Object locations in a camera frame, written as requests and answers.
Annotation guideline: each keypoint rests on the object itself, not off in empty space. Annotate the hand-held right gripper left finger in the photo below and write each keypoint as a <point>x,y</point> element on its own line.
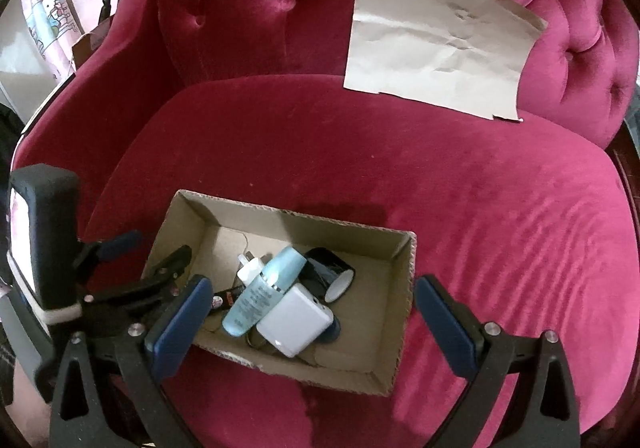
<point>177,328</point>

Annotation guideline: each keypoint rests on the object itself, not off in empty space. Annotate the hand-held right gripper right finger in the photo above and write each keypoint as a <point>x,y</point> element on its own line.
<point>445,323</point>

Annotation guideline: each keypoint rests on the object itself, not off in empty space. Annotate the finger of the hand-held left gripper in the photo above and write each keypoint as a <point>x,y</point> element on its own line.
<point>150,280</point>
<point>117,244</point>

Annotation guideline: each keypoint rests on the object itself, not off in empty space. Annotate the black battery with label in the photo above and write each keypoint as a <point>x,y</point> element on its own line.
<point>229,299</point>

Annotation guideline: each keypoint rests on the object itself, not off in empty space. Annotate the cardboard box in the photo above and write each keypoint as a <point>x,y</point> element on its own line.
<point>370,288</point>

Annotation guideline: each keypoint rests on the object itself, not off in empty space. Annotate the light blue tube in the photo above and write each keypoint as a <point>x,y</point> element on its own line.
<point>260,298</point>

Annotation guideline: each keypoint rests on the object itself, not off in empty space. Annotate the small white charger plug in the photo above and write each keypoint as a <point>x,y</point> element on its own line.
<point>250,273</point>

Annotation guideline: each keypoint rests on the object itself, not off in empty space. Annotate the key bunch with blue fob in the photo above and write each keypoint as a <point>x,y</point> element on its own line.
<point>334,330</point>

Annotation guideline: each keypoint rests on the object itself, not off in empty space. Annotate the white charger block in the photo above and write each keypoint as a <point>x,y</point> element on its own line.
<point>292,320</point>

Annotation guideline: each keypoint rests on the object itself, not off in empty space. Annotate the dark round jar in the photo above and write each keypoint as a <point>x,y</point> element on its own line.
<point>325,268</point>

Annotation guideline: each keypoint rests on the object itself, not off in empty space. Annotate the brown labelled carton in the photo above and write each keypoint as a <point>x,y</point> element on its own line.
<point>90,47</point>

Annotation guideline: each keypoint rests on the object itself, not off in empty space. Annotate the red velvet sofa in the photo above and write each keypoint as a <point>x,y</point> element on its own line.
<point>350,152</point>

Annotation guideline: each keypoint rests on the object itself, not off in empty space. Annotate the cartoon printed cloth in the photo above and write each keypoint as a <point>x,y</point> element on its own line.
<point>50,17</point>

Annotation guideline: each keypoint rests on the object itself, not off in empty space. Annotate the brown paper sheet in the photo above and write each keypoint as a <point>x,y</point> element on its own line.
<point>440,37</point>

